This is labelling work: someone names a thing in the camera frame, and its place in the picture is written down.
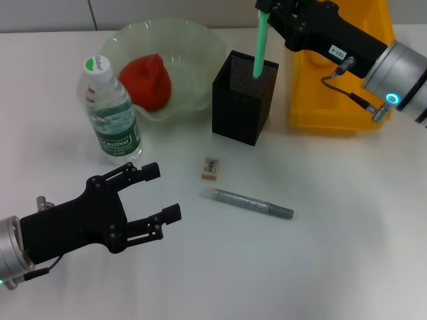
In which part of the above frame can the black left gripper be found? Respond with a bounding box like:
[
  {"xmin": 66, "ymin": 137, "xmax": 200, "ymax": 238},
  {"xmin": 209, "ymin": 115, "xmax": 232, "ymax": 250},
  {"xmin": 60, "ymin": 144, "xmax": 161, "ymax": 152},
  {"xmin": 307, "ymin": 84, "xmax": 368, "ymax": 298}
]
[{"xmin": 19, "ymin": 162, "xmax": 183, "ymax": 267}]

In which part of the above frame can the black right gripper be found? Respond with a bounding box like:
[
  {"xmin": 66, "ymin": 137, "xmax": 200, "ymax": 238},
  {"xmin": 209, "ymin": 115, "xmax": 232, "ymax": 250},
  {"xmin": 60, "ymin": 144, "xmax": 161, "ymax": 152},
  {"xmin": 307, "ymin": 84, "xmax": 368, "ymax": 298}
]
[{"xmin": 255, "ymin": 0, "xmax": 390, "ymax": 80}]

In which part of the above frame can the green pen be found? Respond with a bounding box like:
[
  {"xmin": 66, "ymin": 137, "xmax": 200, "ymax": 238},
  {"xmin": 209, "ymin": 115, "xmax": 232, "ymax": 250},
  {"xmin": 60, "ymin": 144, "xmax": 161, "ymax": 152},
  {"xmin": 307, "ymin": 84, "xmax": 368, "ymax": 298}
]
[{"xmin": 252, "ymin": 8, "xmax": 271, "ymax": 79}]

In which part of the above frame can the beige eraser with barcode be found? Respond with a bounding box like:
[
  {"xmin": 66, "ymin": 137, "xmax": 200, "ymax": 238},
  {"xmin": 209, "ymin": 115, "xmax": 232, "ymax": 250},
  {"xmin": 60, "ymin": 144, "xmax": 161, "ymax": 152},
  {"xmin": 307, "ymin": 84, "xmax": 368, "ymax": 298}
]
[{"xmin": 200, "ymin": 156, "xmax": 223, "ymax": 181}]

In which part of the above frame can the grey glitter marker pen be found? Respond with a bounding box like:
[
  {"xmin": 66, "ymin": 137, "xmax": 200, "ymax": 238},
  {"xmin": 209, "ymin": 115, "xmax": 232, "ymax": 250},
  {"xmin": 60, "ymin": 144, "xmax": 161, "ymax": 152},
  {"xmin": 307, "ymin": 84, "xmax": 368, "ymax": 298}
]
[{"xmin": 199, "ymin": 187, "xmax": 295, "ymax": 221}]

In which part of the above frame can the clear plastic water bottle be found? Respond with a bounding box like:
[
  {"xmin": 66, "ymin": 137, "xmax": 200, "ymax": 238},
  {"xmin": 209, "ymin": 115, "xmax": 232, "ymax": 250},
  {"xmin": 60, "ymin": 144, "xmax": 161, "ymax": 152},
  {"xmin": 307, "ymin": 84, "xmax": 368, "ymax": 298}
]
[{"xmin": 82, "ymin": 55, "xmax": 144, "ymax": 167}]

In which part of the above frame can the red ball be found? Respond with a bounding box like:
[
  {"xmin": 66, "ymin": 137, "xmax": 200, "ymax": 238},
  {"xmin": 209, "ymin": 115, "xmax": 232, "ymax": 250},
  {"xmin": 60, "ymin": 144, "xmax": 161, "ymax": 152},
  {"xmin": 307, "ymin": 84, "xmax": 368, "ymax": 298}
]
[{"xmin": 118, "ymin": 53, "xmax": 173, "ymax": 113}]

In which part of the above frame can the green frosted glass fruit bowl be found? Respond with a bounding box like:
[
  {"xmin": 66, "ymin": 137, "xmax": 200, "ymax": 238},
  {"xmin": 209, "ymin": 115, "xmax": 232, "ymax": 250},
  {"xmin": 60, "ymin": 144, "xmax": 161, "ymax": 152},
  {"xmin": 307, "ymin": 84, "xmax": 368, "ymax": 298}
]
[{"xmin": 99, "ymin": 19, "xmax": 227, "ymax": 123}]

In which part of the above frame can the black mesh pen holder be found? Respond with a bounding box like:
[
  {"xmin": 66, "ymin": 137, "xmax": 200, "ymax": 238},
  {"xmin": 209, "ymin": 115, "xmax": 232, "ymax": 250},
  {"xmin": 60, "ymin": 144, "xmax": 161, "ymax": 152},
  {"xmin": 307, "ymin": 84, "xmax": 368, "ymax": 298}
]
[{"xmin": 211, "ymin": 49, "xmax": 280, "ymax": 147}]

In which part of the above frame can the yellow plastic storage bin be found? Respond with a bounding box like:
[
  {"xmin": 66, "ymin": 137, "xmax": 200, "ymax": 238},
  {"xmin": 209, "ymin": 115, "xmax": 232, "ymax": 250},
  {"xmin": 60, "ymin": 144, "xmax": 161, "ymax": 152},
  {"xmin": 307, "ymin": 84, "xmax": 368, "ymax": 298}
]
[{"xmin": 288, "ymin": 0, "xmax": 396, "ymax": 133}]

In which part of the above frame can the right gripper cable with plug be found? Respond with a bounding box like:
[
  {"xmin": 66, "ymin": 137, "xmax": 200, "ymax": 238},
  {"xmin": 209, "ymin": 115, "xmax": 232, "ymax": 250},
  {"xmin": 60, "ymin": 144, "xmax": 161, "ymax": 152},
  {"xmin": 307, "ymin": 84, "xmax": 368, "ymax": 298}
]
[{"xmin": 320, "ymin": 56, "xmax": 393, "ymax": 124}]

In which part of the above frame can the gripper cable with plug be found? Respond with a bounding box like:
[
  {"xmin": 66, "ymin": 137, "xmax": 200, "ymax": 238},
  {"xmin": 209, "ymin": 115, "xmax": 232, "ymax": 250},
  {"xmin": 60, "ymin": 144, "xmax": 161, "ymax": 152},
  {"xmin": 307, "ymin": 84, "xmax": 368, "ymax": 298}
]
[
  {"xmin": 5, "ymin": 195, "xmax": 63, "ymax": 291},
  {"xmin": 320, "ymin": 56, "xmax": 393, "ymax": 124}
]

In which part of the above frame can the left gripper cable with plug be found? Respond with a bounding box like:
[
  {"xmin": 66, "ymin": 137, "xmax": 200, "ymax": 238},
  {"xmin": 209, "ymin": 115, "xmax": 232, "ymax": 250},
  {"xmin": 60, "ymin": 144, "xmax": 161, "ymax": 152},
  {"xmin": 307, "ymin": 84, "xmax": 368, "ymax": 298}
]
[{"xmin": 5, "ymin": 195, "xmax": 63, "ymax": 291}]

